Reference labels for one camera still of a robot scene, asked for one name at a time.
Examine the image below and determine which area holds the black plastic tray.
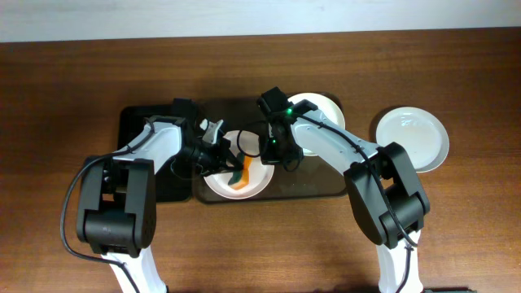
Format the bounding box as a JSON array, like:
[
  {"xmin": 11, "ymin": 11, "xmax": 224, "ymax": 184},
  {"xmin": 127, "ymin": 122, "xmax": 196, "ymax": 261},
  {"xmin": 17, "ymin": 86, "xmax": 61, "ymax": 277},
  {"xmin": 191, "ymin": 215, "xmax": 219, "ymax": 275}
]
[{"xmin": 117, "ymin": 104, "xmax": 192, "ymax": 203}]

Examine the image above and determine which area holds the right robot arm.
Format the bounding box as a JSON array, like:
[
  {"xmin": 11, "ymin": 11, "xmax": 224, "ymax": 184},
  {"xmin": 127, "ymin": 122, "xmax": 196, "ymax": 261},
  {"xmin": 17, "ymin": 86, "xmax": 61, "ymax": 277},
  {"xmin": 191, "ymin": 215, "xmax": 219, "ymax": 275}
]
[{"xmin": 256, "ymin": 87, "xmax": 430, "ymax": 292}]

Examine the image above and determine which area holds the white plate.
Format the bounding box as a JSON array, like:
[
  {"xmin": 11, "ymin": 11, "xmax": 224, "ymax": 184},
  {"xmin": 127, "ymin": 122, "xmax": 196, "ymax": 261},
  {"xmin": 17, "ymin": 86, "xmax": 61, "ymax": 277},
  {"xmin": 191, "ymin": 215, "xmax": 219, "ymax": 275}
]
[
  {"xmin": 204, "ymin": 130, "xmax": 274, "ymax": 199},
  {"xmin": 288, "ymin": 93, "xmax": 345, "ymax": 156}
]

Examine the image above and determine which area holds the brown serving tray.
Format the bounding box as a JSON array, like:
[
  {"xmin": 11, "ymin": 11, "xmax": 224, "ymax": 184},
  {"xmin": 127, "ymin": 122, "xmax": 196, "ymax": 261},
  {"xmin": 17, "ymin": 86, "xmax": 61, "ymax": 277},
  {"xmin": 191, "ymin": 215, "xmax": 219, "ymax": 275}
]
[{"xmin": 192, "ymin": 98, "xmax": 346, "ymax": 204}]

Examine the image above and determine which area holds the green and orange sponge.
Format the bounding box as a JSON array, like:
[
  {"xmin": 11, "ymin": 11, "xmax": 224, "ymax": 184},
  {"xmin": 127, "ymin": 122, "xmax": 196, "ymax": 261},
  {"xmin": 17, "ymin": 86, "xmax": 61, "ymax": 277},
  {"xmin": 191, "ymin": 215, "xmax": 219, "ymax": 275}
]
[{"xmin": 228, "ymin": 153, "xmax": 252, "ymax": 190}]

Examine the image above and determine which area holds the pale green plate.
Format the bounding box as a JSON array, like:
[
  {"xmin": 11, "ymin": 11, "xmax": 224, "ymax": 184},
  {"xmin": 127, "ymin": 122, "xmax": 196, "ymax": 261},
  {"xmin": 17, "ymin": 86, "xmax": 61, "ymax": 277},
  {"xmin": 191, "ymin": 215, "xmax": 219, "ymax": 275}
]
[{"xmin": 375, "ymin": 107, "xmax": 449, "ymax": 173}]

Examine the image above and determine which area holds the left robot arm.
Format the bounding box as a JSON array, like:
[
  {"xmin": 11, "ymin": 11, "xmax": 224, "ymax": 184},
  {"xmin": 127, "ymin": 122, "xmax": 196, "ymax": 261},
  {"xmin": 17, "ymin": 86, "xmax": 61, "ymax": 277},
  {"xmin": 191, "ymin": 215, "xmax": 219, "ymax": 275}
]
[{"xmin": 76, "ymin": 98, "xmax": 243, "ymax": 292}]

